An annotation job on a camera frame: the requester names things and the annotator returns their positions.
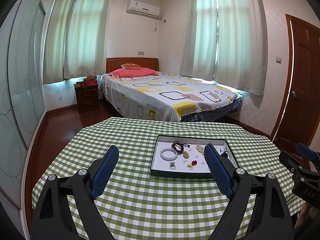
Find black cord pendant necklace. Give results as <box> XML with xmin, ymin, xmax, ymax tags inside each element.
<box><xmin>219</xmin><ymin>146</ymin><xmax>231</xmax><ymax>159</ymax></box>

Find small gold red charm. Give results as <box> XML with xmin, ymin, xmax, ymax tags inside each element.
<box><xmin>187</xmin><ymin>160</ymin><xmax>197</xmax><ymax>168</ymax></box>

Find white jade bangle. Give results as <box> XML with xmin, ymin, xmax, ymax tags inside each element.
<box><xmin>160</xmin><ymin>148</ymin><xmax>178</xmax><ymax>161</ymax></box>

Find dark red bead bracelet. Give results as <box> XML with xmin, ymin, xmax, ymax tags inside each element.
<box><xmin>171</xmin><ymin>141</ymin><xmax>191</xmax><ymax>155</ymax></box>

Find person right hand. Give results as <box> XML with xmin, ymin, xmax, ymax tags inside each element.
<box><xmin>294</xmin><ymin>202</ymin><xmax>311</xmax><ymax>229</ymax></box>

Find brown wooden door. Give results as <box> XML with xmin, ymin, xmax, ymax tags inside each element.
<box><xmin>272</xmin><ymin>14</ymin><xmax>319</xmax><ymax>154</ymax></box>

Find green white checkered tablecloth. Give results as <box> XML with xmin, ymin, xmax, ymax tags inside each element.
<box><xmin>32</xmin><ymin>117</ymin><xmax>303</xmax><ymax>239</ymax></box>

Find dark green tray box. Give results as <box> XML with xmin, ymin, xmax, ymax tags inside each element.
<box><xmin>150</xmin><ymin>135</ymin><xmax>239</xmax><ymax>179</ymax></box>

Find dark wooden nightstand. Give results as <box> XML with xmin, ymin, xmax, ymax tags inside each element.
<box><xmin>74</xmin><ymin>83</ymin><xmax>100</xmax><ymax>113</ymax></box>

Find right window curtain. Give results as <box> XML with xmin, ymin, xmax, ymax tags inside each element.
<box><xmin>180</xmin><ymin>0</ymin><xmax>267</xmax><ymax>96</ymax></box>

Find window curtain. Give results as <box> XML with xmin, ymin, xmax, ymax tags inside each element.
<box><xmin>43</xmin><ymin>0</ymin><xmax>111</xmax><ymax>84</ymax></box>
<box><xmin>180</xmin><ymin>0</ymin><xmax>267</xmax><ymax>96</ymax></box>

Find items on nightstand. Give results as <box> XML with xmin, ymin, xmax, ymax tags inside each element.
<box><xmin>74</xmin><ymin>75</ymin><xmax>98</xmax><ymax>88</ymax></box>

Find glass wardrobe door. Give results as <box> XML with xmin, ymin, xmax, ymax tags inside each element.
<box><xmin>1</xmin><ymin>0</ymin><xmax>45</xmax><ymax>209</ymax></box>

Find bed with patterned sheet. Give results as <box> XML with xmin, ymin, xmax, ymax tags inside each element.
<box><xmin>101</xmin><ymin>73</ymin><xmax>242</xmax><ymax>122</ymax></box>

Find pink pillow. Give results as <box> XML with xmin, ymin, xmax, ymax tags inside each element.
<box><xmin>110</xmin><ymin>68</ymin><xmax>158</xmax><ymax>79</ymax></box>

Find wooden headboard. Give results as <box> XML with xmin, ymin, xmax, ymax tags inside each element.
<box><xmin>106</xmin><ymin>57</ymin><xmax>160</xmax><ymax>74</ymax></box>

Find red patterned small pillow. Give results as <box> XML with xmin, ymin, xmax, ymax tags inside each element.
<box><xmin>120</xmin><ymin>63</ymin><xmax>142</xmax><ymax>69</ymax></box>

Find left window curtain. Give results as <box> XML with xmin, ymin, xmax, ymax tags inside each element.
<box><xmin>43</xmin><ymin>0</ymin><xmax>111</xmax><ymax>84</ymax></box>

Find white air conditioner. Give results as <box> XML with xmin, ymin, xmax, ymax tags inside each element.
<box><xmin>126</xmin><ymin>0</ymin><xmax>160</xmax><ymax>18</ymax></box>

